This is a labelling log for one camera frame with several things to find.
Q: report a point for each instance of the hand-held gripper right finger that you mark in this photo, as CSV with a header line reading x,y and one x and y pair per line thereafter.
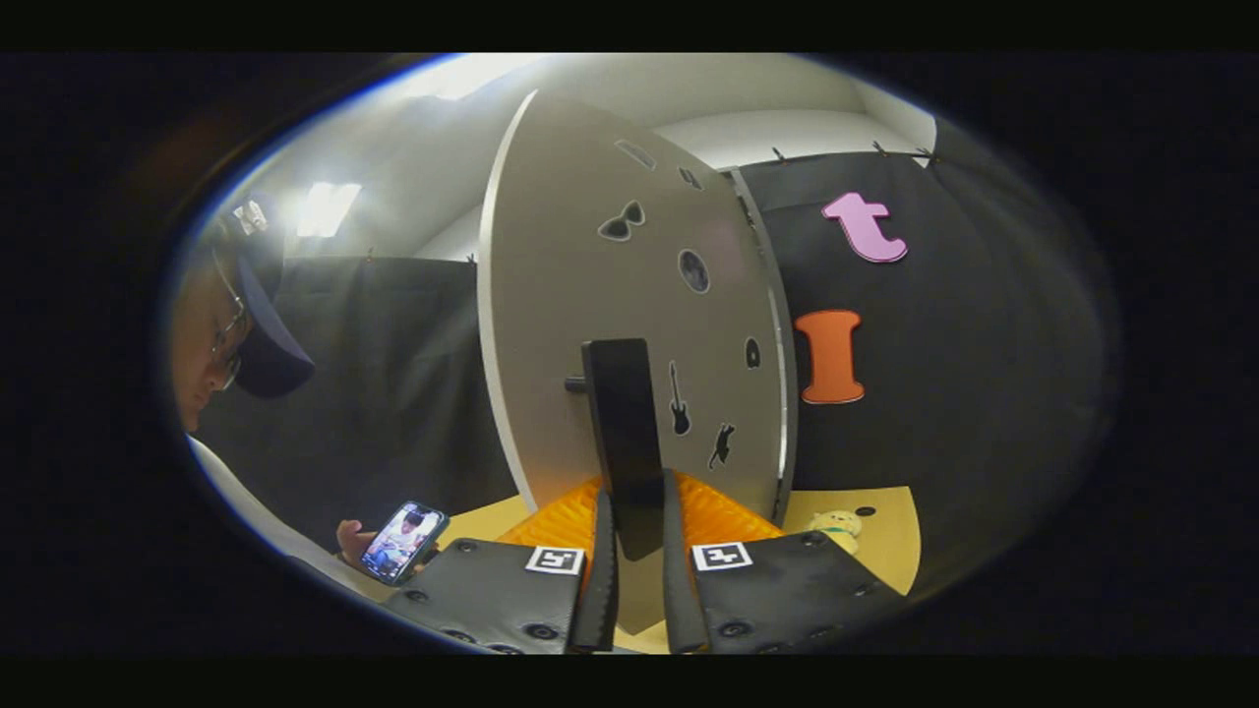
x,y
681,590

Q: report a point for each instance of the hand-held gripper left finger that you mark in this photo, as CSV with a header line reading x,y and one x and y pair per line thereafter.
x,y
595,590

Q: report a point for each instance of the yellow plush toy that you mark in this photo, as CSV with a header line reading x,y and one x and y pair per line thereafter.
x,y
836,529

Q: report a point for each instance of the smartphone with lit screen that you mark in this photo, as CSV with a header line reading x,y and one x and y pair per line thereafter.
x,y
401,543

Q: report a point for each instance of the black backdrop cloth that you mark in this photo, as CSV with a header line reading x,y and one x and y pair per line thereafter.
x,y
984,344

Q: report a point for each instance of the long ceiling light strip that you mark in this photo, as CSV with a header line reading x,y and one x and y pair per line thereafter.
x,y
328,208

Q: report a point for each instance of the white cabinet with grey frame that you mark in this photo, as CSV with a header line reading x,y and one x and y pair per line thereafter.
x,y
790,374

